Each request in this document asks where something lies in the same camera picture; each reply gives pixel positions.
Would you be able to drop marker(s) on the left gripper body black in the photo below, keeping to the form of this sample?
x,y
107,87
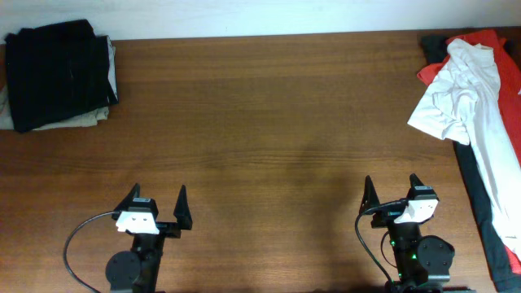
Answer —
x,y
169,229

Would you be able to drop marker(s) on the folded beige garment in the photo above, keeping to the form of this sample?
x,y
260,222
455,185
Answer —
x,y
84,120

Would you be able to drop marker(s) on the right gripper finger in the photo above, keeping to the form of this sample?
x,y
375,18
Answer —
x,y
415,181
370,198

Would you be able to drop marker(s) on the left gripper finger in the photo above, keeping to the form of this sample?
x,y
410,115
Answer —
x,y
182,211
127,200

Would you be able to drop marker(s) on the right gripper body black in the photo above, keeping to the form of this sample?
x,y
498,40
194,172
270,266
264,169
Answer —
x,y
385,219

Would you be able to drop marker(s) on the dark garment under red shirt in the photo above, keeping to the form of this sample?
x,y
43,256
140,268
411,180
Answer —
x,y
503,277

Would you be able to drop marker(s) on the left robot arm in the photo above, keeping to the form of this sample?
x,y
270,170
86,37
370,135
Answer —
x,y
137,270

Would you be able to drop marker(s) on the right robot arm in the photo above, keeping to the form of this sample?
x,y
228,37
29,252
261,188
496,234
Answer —
x,y
422,262

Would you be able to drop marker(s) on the folded black garment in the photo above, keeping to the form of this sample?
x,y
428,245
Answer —
x,y
55,72

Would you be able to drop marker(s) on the red t-shirt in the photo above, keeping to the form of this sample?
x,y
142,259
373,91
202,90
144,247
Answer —
x,y
436,51

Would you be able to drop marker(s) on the white t-shirt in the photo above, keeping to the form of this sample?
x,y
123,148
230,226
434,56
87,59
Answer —
x,y
462,104

